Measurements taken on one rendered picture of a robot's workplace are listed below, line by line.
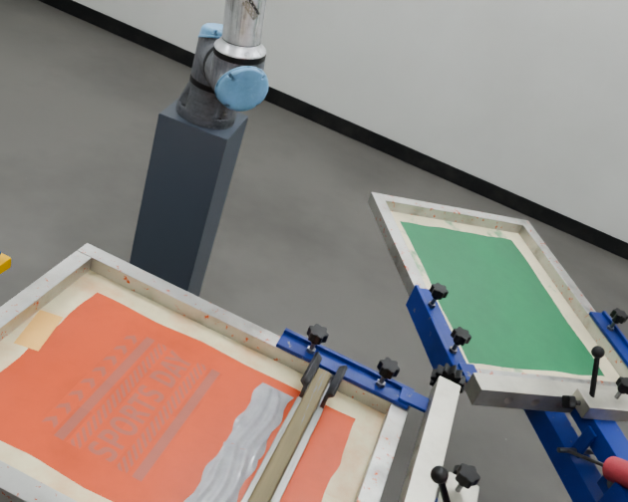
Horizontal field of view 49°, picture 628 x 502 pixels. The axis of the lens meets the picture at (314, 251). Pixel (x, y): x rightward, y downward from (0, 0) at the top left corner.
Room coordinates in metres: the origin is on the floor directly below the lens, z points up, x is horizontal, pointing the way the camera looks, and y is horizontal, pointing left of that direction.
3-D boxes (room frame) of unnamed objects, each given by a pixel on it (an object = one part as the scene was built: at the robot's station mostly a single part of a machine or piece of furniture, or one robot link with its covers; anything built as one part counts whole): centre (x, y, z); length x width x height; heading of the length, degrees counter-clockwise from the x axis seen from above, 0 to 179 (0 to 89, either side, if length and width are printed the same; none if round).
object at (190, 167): (1.60, 0.38, 0.60); 0.18 x 0.18 x 1.20; 89
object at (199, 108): (1.60, 0.38, 1.25); 0.15 x 0.15 x 0.10
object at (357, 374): (1.11, -0.15, 0.98); 0.30 x 0.05 x 0.07; 82
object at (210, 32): (1.60, 0.38, 1.37); 0.13 x 0.12 x 0.14; 34
